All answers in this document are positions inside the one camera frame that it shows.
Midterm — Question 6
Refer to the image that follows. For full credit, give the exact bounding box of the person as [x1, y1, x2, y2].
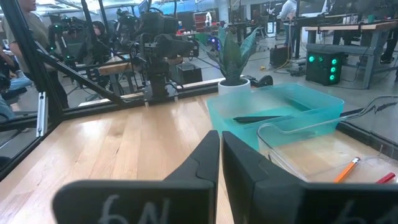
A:
[277, 0, 299, 47]
[1, 0, 70, 110]
[91, 20, 108, 44]
[381, 27, 398, 65]
[0, 46, 34, 121]

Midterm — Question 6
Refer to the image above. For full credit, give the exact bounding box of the green snake plant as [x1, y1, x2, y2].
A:
[198, 26, 261, 86]

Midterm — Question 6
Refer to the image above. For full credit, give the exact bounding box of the wooden workbench with grey legs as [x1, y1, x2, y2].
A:
[303, 19, 398, 90]

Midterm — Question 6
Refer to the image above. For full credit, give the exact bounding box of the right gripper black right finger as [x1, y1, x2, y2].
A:
[221, 130, 398, 224]

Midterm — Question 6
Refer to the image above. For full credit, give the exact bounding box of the clear plastic bin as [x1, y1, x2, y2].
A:
[256, 94, 398, 185]

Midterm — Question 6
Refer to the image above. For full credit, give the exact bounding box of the black pen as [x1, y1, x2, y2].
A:
[232, 115, 284, 123]

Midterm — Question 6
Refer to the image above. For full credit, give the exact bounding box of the red shelf unit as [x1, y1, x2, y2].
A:
[192, 11, 208, 32]

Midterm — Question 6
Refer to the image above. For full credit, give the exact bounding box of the orange pencil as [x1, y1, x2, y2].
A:
[333, 156, 361, 184]

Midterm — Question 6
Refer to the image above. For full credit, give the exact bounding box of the computer tower with green lights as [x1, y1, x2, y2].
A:
[305, 50, 345, 87]

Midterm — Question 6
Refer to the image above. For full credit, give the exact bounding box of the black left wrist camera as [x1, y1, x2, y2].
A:
[137, 11, 180, 34]

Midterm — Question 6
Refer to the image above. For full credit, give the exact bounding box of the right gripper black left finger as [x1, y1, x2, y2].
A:
[52, 129, 221, 224]

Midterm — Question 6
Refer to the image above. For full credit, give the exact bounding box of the brown background table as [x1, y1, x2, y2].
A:
[76, 55, 184, 103]

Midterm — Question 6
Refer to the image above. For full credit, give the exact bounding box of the black equipment case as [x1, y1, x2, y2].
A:
[269, 43, 292, 68]

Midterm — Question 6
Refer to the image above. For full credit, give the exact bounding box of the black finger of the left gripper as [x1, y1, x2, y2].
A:
[157, 33, 195, 58]

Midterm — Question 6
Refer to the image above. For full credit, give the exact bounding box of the teal plastic bin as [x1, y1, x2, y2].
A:
[206, 82, 346, 152]

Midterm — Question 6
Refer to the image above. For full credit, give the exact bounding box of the black box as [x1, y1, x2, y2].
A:
[175, 62, 203, 85]

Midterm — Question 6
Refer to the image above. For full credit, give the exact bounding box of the red pencil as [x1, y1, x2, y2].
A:
[375, 172, 397, 185]

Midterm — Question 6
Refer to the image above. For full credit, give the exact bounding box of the silver aluminium bracket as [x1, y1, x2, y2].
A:
[35, 91, 49, 138]

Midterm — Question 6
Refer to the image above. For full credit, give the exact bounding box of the white plant pot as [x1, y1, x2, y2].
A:
[217, 77, 252, 96]

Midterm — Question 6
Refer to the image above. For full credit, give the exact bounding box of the black aluminium table frame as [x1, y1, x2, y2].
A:
[0, 0, 398, 181]

